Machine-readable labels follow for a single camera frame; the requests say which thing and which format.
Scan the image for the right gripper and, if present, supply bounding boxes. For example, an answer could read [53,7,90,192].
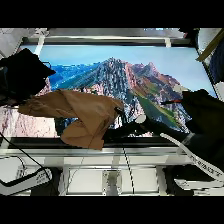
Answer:
[103,123,138,142]

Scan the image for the brown trousers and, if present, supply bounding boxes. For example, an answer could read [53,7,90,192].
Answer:
[17,89,125,151]

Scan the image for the heap of black clothes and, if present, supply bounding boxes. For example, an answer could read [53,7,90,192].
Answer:
[0,48,57,108]

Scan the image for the black garment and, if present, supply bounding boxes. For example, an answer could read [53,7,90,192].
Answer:
[181,88,224,158]

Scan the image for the dark blue garment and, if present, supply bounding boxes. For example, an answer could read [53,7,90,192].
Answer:
[209,39,224,84]

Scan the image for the silver frame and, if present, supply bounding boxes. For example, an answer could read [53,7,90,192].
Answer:
[0,27,224,197]

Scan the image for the black cable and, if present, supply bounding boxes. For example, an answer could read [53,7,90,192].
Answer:
[0,132,53,188]
[120,141,136,195]

